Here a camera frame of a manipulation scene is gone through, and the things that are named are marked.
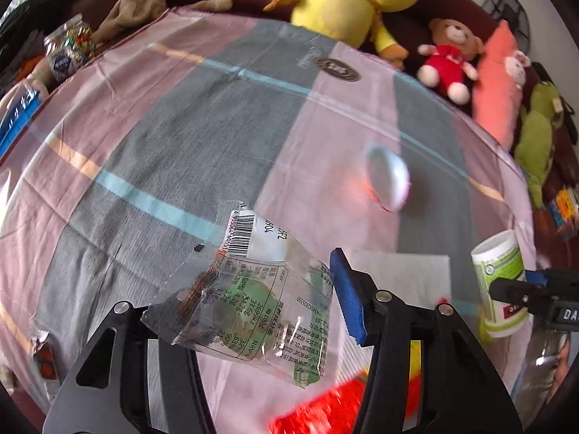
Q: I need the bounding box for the white green paper cup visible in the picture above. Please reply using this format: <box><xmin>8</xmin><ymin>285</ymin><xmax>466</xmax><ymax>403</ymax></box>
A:
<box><xmin>470</xmin><ymin>230</ymin><xmax>529</xmax><ymax>341</ymax></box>

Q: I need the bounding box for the blue plastic package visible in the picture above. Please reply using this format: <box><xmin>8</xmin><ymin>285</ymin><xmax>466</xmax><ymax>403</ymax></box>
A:
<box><xmin>0</xmin><ymin>88</ymin><xmax>41</xmax><ymax>158</ymax></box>

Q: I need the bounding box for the white paper napkin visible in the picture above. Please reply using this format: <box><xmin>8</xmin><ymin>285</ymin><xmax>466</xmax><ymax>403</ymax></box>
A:
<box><xmin>345</xmin><ymin>248</ymin><xmax>451</xmax><ymax>309</ymax></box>

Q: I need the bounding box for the clear printed plastic wrapper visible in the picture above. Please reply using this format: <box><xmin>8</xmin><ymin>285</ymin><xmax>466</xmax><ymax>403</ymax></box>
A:
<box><xmin>142</xmin><ymin>200</ymin><xmax>334</xmax><ymax>388</ymax></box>

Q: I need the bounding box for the black wire rack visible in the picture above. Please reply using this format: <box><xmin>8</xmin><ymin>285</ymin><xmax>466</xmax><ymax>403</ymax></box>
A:
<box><xmin>481</xmin><ymin>0</ymin><xmax>531</xmax><ymax>54</ymax></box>

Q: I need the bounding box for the colourful toy books stack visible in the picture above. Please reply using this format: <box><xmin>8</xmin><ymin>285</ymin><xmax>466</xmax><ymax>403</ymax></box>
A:
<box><xmin>548</xmin><ymin>187</ymin><xmax>578</xmax><ymax>237</ymax></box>

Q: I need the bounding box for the dark red leather sofa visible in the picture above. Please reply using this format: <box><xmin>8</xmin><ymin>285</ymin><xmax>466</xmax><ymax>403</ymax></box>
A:
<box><xmin>71</xmin><ymin>0</ymin><xmax>578</xmax><ymax>200</ymax></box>

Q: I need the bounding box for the red yellow chip bag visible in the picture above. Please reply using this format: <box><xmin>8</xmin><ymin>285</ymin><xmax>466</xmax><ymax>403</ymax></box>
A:
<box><xmin>269</xmin><ymin>340</ymin><xmax>422</xmax><ymax>433</ymax></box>

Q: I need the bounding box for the glass candy jar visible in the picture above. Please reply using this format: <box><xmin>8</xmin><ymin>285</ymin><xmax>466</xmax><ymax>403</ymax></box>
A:
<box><xmin>44</xmin><ymin>14</ymin><xmax>97</xmax><ymax>81</ymax></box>

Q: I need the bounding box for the egg-shaped plastic shell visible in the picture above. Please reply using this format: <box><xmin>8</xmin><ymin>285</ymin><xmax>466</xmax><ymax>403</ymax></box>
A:
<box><xmin>366</xmin><ymin>145</ymin><xmax>411</xmax><ymax>213</ymax></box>

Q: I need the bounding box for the plaid pink grey tablecloth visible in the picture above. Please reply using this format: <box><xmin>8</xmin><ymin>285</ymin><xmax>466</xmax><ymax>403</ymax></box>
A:
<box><xmin>1</xmin><ymin>10</ymin><xmax>538</xmax><ymax>412</ymax></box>

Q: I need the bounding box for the yellow duck plush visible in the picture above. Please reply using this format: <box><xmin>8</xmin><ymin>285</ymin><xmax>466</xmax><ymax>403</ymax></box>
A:
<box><xmin>263</xmin><ymin>0</ymin><xmax>418</xmax><ymax>69</ymax></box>

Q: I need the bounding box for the small brown snack sachet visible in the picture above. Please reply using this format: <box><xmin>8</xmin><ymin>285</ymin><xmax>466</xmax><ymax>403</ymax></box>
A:
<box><xmin>30</xmin><ymin>330</ymin><xmax>60</xmax><ymax>381</ymax></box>

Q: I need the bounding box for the beige long-eared plush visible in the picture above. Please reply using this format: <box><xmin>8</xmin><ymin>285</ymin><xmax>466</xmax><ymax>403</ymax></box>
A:
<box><xmin>89</xmin><ymin>0</ymin><xmax>235</xmax><ymax>46</ymax></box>

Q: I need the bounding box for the clear plastic water bottle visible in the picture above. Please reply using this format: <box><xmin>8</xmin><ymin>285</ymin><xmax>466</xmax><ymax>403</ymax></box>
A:
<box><xmin>511</xmin><ymin>326</ymin><xmax>568</xmax><ymax>429</ymax></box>

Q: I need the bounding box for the pink carrot rabbit plush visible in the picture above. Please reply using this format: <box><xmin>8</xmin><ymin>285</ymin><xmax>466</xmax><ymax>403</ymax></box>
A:
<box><xmin>472</xmin><ymin>20</ymin><xmax>531</xmax><ymax>151</ymax></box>

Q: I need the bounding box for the person's right hand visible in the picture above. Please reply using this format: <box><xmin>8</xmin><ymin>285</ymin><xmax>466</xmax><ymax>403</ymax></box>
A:
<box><xmin>550</xmin><ymin>341</ymin><xmax>570</xmax><ymax>398</ymax></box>

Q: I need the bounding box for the green dinosaur plush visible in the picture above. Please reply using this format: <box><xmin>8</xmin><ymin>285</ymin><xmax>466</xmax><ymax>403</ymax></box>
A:
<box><xmin>514</xmin><ymin>81</ymin><xmax>564</xmax><ymax>209</ymax></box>

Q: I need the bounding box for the brown teddy bear red outfit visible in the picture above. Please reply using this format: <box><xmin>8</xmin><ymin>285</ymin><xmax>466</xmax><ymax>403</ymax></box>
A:
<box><xmin>416</xmin><ymin>19</ymin><xmax>485</xmax><ymax>106</ymax></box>

